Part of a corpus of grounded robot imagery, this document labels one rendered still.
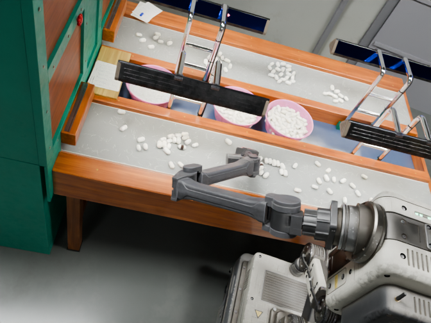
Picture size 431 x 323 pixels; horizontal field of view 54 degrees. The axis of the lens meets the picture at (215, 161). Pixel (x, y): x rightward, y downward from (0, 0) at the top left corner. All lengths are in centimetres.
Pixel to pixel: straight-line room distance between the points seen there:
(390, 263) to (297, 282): 105
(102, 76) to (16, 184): 64
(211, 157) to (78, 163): 58
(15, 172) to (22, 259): 75
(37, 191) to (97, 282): 71
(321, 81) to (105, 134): 133
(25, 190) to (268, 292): 114
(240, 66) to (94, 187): 111
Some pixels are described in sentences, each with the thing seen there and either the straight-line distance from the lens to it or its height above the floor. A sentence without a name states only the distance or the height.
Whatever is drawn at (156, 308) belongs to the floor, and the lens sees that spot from 236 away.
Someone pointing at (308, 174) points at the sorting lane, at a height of 74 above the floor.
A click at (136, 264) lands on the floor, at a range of 243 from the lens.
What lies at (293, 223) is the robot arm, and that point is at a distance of 113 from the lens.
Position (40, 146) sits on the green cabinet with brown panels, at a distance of 160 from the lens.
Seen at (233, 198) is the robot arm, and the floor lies 126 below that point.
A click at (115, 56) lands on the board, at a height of 78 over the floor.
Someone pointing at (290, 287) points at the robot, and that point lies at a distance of 207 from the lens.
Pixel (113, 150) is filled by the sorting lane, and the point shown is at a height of 74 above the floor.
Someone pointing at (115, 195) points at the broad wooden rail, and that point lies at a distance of 183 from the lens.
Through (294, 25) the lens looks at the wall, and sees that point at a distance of 377.
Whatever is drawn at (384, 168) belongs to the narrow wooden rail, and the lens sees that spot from 233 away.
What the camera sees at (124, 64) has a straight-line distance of 169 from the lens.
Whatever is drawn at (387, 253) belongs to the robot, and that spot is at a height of 144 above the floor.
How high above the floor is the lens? 224
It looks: 51 degrees down
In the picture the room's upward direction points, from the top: 25 degrees clockwise
